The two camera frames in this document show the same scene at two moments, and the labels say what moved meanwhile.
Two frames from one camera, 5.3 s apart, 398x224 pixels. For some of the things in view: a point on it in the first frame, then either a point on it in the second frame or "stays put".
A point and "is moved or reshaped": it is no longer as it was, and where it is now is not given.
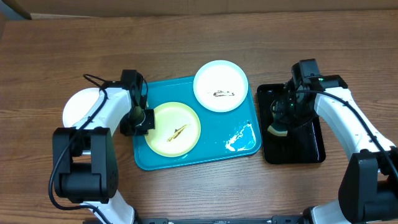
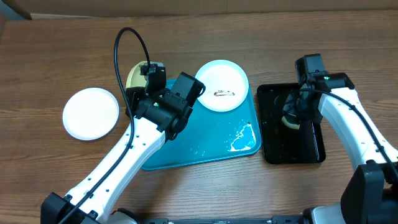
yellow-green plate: [177, 130] is moved or reshaped
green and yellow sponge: [277, 130] is moved or reshaped
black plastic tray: [303, 144] stays put
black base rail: [275, 219] stays put
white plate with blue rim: [221, 86] stays put
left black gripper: [127, 130] to [135, 96]
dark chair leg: [17, 7] stays put
